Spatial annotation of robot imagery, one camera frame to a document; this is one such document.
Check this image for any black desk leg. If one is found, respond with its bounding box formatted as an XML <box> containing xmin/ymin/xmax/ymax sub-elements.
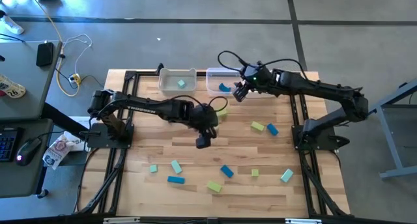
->
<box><xmin>40</xmin><ymin>101</ymin><xmax>98</xmax><ymax>139</ymax></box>

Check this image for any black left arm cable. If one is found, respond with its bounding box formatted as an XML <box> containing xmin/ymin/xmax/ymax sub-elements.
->
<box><xmin>159</xmin><ymin>94</ymin><xmax>229</xmax><ymax>113</ymax></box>

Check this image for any black computer mouse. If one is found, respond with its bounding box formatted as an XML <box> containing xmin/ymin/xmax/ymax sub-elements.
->
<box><xmin>14</xmin><ymin>137</ymin><xmax>43</xmax><ymax>167</ymax></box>

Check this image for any white cable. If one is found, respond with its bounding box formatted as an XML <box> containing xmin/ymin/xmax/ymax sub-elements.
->
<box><xmin>61</xmin><ymin>33</ymin><xmax>94</xmax><ymax>80</ymax></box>

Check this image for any light teal rectangular block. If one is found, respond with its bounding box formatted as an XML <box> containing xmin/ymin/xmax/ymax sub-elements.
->
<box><xmin>280</xmin><ymin>168</ymin><xmax>295</xmax><ymax>184</ymax></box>
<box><xmin>170</xmin><ymin>160</ymin><xmax>183</xmax><ymax>175</ymax></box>

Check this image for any dark blue rectangular block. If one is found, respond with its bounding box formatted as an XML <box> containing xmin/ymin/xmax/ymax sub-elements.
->
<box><xmin>220</xmin><ymin>165</ymin><xmax>235</xmax><ymax>178</ymax></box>
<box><xmin>266</xmin><ymin>123</ymin><xmax>280</xmax><ymax>137</ymax></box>
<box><xmin>167</xmin><ymin>175</ymin><xmax>186</xmax><ymax>185</ymax></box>

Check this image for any white red snack bag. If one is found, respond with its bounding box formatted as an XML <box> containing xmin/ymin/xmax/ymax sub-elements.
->
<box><xmin>42</xmin><ymin>133</ymin><xmax>76</xmax><ymax>171</ymax></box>

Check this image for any black aluminium table frame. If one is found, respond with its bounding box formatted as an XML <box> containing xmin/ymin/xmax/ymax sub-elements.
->
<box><xmin>75</xmin><ymin>61</ymin><xmax>352</xmax><ymax>224</ymax></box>

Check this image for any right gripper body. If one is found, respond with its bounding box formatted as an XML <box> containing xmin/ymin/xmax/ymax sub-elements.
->
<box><xmin>241</xmin><ymin>63</ymin><xmax>274</xmax><ymax>91</ymax></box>

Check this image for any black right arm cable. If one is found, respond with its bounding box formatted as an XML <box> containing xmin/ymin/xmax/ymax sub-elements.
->
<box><xmin>217</xmin><ymin>50</ymin><xmax>309</xmax><ymax>81</ymax></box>

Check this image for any grey office desk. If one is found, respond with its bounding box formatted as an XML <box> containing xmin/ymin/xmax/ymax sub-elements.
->
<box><xmin>0</xmin><ymin>40</ymin><xmax>63</xmax><ymax>121</ymax></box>
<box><xmin>0</xmin><ymin>118</ymin><xmax>55</xmax><ymax>199</ymax></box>

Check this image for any person's white shoe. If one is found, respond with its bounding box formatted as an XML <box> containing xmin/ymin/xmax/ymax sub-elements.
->
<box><xmin>0</xmin><ymin>10</ymin><xmax>25</xmax><ymax>36</ymax></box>

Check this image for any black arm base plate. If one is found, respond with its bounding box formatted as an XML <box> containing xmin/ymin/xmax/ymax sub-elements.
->
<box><xmin>291</xmin><ymin>124</ymin><xmax>351</xmax><ymax>152</ymax></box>
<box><xmin>86</xmin><ymin>122</ymin><xmax>135</xmax><ymax>150</ymax></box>

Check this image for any black power adapter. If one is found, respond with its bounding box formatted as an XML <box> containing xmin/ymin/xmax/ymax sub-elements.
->
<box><xmin>35</xmin><ymin>41</ymin><xmax>55</xmax><ymax>68</ymax></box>

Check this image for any black keyboard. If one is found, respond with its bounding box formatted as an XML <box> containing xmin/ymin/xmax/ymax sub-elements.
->
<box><xmin>0</xmin><ymin>126</ymin><xmax>24</xmax><ymax>163</ymax></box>

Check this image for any white printed box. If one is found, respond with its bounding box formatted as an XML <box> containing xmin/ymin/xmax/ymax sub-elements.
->
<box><xmin>63</xmin><ymin>115</ymin><xmax>96</xmax><ymax>152</ymax></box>

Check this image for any silver aluminium bracket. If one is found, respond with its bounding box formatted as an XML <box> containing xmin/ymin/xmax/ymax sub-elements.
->
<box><xmin>285</xmin><ymin>217</ymin><xmax>323</xmax><ymax>224</ymax></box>
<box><xmin>102</xmin><ymin>216</ymin><xmax>141</xmax><ymax>224</ymax></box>

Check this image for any clear plastic bin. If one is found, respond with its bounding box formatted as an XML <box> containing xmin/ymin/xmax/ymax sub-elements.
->
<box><xmin>205</xmin><ymin>67</ymin><xmax>244</xmax><ymax>98</ymax></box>

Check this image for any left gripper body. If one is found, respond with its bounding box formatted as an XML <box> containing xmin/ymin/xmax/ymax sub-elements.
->
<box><xmin>191</xmin><ymin>104</ymin><xmax>220</xmax><ymax>135</ymax></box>

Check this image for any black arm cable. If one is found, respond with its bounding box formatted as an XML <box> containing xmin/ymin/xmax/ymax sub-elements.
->
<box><xmin>217</xmin><ymin>50</ymin><xmax>309</xmax><ymax>81</ymax></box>
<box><xmin>159</xmin><ymin>94</ymin><xmax>229</xmax><ymax>113</ymax></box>

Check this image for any yellow cable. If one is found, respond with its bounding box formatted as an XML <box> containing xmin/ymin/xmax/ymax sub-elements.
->
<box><xmin>20</xmin><ymin>0</ymin><xmax>82</xmax><ymax>98</ymax></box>

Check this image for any grey metal table frame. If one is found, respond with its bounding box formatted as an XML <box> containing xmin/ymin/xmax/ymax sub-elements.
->
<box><xmin>360</xmin><ymin>77</ymin><xmax>417</xmax><ymax>181</ymax></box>

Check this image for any yellow white power adapter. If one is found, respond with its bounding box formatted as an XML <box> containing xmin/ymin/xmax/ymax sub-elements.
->
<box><xmin>67</xmin><ymin>73</ymin><xmax>82</xmax><ymax>86</ymax></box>

